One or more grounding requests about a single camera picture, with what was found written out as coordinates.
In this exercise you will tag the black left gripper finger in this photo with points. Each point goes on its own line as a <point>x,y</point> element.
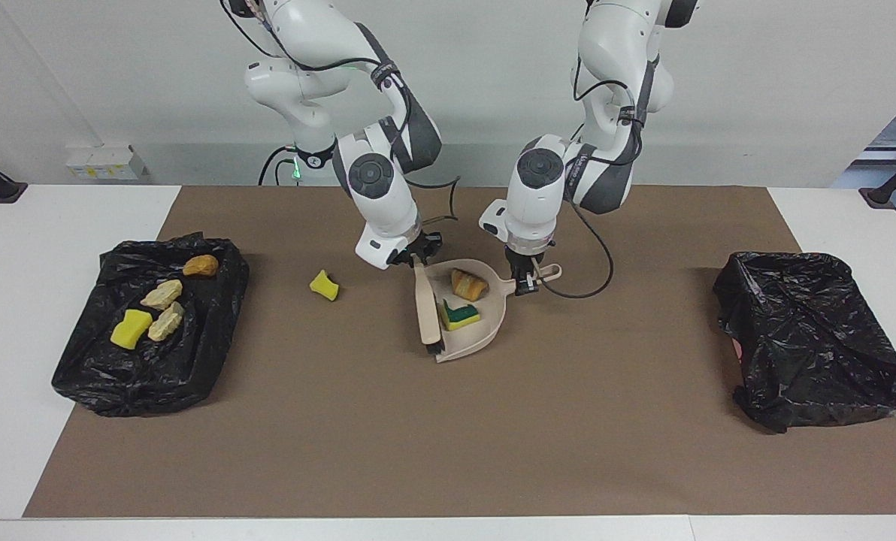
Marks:
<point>521,285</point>
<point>534,282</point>

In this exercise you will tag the pink bin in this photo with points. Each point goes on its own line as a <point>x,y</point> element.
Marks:
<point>736,349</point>

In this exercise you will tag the orange striped croissant roll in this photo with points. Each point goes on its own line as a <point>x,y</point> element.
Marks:
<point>469,285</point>

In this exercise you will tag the white box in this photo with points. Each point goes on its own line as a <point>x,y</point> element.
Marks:
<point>106,161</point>

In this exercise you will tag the beige plastic dustpan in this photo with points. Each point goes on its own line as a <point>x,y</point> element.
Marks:
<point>485,334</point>

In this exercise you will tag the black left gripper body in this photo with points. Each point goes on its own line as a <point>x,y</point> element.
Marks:
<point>522,264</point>

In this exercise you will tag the beige hand brush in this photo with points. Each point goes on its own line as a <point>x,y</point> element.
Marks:
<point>425,300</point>

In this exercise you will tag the small notched yellow sponge piece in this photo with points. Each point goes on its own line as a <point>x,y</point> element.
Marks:
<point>324,285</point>

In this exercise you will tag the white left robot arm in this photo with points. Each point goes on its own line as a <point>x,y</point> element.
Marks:
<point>538,188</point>

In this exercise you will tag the green-topped yellow sponge piece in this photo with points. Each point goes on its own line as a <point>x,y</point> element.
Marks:
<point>459,319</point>

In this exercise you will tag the large yellow sponge piece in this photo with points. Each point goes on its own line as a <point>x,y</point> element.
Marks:
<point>131,329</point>

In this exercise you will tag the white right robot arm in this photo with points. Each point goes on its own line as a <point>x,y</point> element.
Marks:
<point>376,180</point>

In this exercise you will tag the small croissant pastry piece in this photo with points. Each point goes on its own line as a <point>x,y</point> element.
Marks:
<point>166,323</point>
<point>162,294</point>

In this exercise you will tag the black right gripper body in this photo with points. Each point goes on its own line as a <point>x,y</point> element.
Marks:
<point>425,244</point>

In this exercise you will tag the black trash bag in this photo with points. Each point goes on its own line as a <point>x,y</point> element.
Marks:
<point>809,338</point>
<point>192,361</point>

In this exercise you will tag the brown bread nugget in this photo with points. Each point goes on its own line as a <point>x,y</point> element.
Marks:
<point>201,265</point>

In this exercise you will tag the brown paper table mat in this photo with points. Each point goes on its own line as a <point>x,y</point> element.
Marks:
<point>568,451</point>

